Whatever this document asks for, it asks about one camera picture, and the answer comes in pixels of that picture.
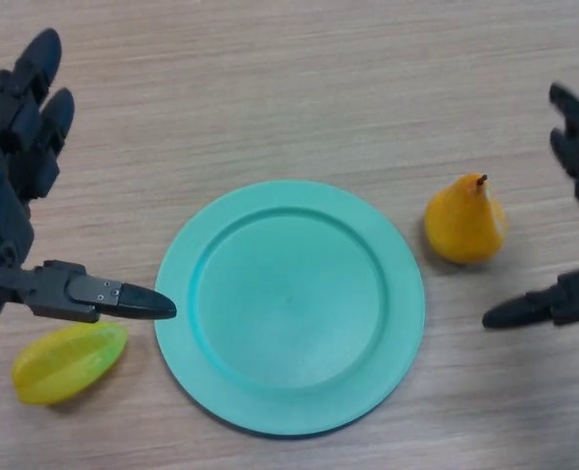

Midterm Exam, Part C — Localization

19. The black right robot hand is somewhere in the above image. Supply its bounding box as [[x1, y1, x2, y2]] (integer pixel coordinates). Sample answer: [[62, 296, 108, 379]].
[[482, 81, 579, 330]]

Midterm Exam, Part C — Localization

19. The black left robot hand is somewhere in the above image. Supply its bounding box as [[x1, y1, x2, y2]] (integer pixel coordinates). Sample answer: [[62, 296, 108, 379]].
[[0, 27, 177, 327]]

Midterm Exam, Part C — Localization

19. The yellow pear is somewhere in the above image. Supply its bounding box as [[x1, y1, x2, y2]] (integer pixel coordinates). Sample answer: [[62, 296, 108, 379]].
[[424, 173, 510, 265]]

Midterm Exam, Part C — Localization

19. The green round plate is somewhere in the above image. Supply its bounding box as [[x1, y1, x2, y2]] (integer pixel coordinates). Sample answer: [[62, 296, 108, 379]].
[[154, 179, 426, 437]]

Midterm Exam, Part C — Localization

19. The yellow starfruit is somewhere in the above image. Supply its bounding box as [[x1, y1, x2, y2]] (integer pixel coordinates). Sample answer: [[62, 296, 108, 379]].
[[12, 321, 128, 406]]

